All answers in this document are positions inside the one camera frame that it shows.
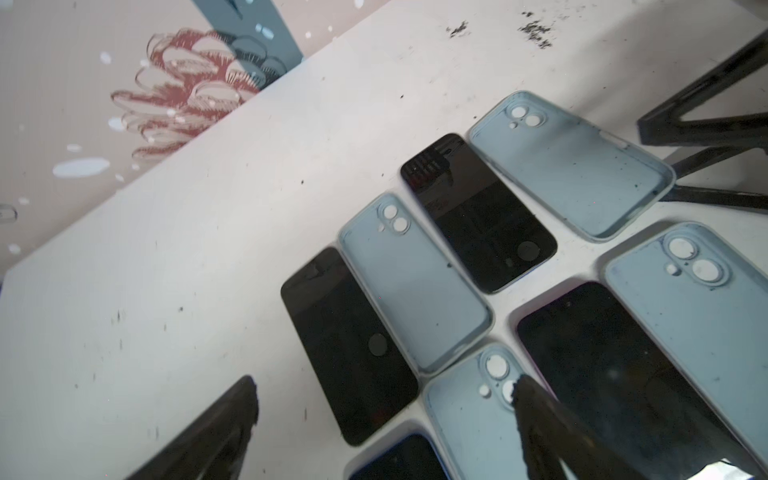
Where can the light-blue case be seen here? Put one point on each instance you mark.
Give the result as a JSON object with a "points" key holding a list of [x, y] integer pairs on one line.
{"points": [[594, 182], [470, 408], [429, 307], [705, 306]]}

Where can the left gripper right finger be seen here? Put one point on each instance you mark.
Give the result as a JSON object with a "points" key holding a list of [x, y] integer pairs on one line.
{"points": [[554, 440]]}

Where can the black phone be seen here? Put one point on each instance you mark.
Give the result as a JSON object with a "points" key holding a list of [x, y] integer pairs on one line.
{"points": [[363, 374], [603, 367], [491, 231]]}

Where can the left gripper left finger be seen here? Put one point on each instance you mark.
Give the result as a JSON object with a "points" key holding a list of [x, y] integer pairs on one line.
{"points": [[214, 445]]}

